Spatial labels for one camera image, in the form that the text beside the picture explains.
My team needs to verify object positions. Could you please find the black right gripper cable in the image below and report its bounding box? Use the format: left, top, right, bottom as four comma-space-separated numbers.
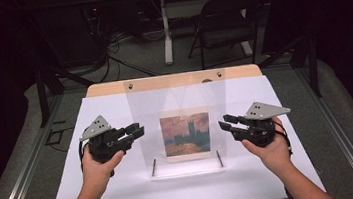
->
272, 123, 295, 161

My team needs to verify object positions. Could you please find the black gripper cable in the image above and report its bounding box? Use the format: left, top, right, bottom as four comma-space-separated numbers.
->
272, 123, 295, 161
77, 138, 95, 175

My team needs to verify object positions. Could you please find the dark computer with red light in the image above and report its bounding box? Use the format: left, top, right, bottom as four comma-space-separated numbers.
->
81, 3, 105, 33

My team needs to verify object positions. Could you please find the person's right hand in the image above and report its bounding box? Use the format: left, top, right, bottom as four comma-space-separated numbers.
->
238, 115, 296, 177

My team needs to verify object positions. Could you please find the aluminium floor rail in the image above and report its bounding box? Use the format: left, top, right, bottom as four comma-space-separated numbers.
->
0, 91, 77, 199
293, 58, 353, 199

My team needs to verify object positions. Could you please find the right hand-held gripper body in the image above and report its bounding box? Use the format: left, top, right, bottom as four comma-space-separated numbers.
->
228, 98, 295, 151

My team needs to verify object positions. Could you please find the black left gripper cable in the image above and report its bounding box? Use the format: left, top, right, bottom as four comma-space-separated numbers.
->
77, 138, 95, 175

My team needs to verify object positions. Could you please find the white table cover sheet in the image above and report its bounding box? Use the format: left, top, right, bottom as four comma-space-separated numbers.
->
34, 69, 327, 199

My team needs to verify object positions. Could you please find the landscape painting print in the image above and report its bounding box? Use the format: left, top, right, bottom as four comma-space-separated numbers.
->
158, 105, 215, 164

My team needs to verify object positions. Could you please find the black folding chair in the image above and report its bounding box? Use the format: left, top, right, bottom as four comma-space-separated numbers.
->
181, 0, 279, 73

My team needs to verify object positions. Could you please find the black floor cables bundle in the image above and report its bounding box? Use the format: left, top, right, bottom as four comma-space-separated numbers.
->
86, 15, 160, 85

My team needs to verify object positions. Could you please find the clear acrylic photo frame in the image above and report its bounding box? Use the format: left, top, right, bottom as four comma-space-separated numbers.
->
122, 68, 238, 183

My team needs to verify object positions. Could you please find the black metal stand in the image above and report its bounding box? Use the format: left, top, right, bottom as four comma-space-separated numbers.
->
255, 33, 323, 105
33, 59, 100, 129

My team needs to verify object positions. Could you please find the light wooden table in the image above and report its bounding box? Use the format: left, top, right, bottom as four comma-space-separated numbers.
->
84, 63, 264, 99

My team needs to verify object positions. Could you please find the white desk with legs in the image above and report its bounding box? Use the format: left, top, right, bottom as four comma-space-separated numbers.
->
138, 0, 290, 69

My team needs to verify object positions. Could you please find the person's left hand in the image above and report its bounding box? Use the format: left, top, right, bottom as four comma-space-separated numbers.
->
78, 139, 131, 199

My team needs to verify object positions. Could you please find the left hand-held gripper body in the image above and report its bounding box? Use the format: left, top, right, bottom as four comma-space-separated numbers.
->
77, 111, 133, 166

